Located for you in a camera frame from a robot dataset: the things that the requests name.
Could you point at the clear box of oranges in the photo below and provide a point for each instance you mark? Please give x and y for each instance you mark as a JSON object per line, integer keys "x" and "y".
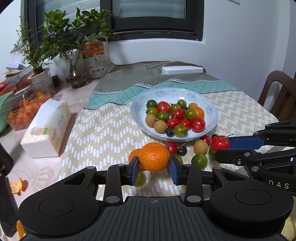
{"x": 24, "y": 105}

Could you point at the black thermos bottle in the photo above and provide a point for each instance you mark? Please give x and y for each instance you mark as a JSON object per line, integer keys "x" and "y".
{"x": 9, "y": 210}

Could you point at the stack of books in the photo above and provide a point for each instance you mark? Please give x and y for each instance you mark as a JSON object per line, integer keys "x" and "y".
{"x": 17, "y": 82}

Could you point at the green lime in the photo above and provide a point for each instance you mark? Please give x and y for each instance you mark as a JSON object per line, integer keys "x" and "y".
{"x": 200, "y": 160}

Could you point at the white tissue box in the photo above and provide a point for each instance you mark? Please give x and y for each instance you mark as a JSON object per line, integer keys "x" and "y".
{"x": 45, "y": 134}

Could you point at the green ceramic dish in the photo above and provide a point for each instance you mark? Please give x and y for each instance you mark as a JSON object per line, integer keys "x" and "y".
{"x": 4, "y": 109}

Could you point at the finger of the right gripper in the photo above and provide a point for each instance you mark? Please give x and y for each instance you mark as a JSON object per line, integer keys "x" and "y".
{"x": 233, "y": 156}
{"x": 246, "y": 142}

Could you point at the small potted plant white pot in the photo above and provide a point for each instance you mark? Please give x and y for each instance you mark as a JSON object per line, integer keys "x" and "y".
{"x": 34, "y": 56}

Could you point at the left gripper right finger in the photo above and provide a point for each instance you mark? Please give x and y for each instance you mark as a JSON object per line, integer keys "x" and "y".
{"x": 190, "y": 176}

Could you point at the orange peel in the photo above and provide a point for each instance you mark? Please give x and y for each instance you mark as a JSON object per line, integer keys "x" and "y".
{"x": 17, "y": 187}

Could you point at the brown longan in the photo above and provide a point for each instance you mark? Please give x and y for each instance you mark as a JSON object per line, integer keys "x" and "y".
{"x": 200, "y": 147}
{"x": 150, "y": 120}
{"x": 160, "y": 126}

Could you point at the printed paper bag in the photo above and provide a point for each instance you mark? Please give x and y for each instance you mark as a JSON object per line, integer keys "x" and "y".
{"x": 95, "y": 57}

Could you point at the patterned tablecloth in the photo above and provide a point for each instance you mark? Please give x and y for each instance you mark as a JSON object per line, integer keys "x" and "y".
{"x": 105, "y": 134}

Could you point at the wooden chair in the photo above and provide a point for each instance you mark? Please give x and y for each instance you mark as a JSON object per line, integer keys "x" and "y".
{"x": 284, "y": 106}

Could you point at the large red tomato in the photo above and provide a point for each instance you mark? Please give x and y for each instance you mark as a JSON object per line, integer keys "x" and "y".
{"x": 198, "y": 125}

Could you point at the white blue patterned bowl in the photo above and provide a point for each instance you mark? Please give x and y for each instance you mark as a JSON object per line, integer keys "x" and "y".
{"x": 174, "y": 106}

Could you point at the leafy plant glass vase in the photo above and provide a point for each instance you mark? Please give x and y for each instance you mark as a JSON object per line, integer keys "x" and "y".
{"x": 66, "y": 38}

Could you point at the dark framed window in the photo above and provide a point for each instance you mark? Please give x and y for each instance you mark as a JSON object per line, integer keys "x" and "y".
{"x": 116, "y": 20}

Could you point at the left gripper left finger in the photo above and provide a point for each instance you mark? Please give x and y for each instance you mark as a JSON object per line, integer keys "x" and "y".
{"x": 117, "y": 176}

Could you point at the white power strip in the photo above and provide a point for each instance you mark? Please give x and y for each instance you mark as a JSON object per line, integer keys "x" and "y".
{"x": 173, "y": 70}

